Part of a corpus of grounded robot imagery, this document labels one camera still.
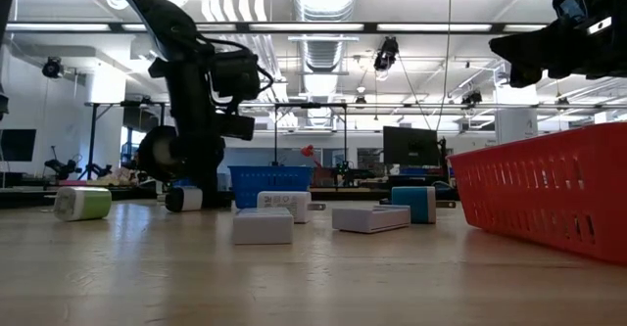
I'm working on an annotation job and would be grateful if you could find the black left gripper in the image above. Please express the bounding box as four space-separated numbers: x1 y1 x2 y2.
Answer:
169 132 227 209

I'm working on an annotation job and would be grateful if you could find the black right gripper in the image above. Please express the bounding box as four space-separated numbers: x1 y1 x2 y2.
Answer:
488 2 627 89

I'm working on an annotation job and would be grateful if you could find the plain white box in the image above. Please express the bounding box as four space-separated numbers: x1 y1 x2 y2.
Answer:
232 207 295 246

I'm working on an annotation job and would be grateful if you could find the white box dark label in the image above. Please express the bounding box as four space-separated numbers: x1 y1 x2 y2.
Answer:
331 205 411 234

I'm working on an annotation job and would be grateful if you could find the teal white charger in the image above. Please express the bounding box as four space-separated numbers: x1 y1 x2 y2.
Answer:
390 185 458 225

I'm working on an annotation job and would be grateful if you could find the black white charger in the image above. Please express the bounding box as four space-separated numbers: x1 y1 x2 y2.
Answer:
165 185 205 213

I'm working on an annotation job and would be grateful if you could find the blue plastic basket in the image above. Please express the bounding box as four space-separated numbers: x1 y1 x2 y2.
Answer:
227 165 314 210

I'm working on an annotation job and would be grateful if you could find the white column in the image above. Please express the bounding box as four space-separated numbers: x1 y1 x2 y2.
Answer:
494 107 539 145

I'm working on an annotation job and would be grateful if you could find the white cylindrical lamp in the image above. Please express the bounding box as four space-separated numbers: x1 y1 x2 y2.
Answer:
136 124 180 184

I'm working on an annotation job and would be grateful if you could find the white printed charger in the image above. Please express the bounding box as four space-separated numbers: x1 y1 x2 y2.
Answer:
257 191 327 224

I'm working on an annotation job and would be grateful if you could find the green white charger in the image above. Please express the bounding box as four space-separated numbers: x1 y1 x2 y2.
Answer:
53 186 113 222

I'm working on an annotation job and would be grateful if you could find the red plastic basket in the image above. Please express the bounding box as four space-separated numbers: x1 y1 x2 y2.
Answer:
447 121 627 267

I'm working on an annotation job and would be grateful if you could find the black computer monitor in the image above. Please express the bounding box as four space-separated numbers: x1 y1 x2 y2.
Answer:
382 125 440 167

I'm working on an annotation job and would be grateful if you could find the black overhead light bar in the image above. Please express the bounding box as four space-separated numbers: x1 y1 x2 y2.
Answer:
0 21 550 35

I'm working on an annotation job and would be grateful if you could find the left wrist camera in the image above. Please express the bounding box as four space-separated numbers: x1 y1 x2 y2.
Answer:
214 113 257 142

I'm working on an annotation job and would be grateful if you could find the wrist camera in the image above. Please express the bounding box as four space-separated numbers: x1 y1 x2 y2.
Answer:
552 0 593 24
214 113 257 142

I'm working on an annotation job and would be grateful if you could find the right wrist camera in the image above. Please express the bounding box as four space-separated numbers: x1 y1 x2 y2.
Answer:
552 0 593 24

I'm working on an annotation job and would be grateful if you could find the dark metal stand frame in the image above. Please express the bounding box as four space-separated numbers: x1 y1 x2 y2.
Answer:
83 100 167 186

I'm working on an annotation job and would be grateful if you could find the black overhead camera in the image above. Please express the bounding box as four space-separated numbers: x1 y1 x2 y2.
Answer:
372 35 401 72

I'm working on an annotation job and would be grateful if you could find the silver ventilation duct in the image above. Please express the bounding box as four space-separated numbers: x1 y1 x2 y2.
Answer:
292 0 360 129

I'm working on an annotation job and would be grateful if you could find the dark wall screen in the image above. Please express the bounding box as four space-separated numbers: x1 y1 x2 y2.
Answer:
0 128 38 163

